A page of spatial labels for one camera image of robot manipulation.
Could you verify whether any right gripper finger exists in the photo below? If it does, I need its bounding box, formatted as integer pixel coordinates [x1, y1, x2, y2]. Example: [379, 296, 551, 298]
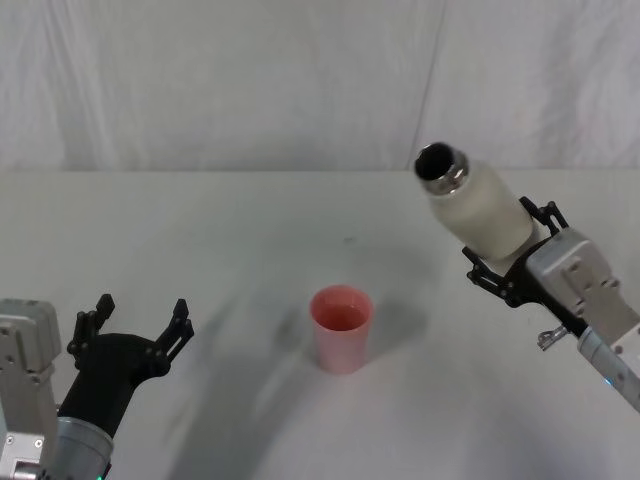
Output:
[462, 246, 516, 308]
[518, 195, 569, 237]

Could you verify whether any white table cloth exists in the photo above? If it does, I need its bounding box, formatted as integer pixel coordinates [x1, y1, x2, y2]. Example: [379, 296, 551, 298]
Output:
[0, 168, 640, 480]

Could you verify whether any pink plastic cup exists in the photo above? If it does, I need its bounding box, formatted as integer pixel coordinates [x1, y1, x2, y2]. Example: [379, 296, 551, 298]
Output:
[308, 284, 376, 376]

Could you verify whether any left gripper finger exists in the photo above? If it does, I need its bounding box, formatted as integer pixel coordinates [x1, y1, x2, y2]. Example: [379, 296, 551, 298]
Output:
[66, 294, 117, 357]
[148, 298, 195, 369]

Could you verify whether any thin cable with silver plug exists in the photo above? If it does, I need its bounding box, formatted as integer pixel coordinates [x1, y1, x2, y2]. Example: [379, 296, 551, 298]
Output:
[536, 326, 567, 352]

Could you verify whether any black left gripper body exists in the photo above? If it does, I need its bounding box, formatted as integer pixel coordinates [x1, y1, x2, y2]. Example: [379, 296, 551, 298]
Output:
[56, 332, 172, 438]

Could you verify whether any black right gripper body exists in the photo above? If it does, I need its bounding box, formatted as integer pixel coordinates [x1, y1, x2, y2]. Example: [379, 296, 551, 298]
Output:
[501, 234, 589, 339]

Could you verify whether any cream vacuum bottle steel neck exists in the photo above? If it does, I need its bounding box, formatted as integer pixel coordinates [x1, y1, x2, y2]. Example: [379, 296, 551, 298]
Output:
[414, 141, 537, 262]

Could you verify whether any white curtain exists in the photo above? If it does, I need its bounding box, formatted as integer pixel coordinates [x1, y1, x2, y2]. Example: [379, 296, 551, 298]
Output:
[0, 0, 640, 174]

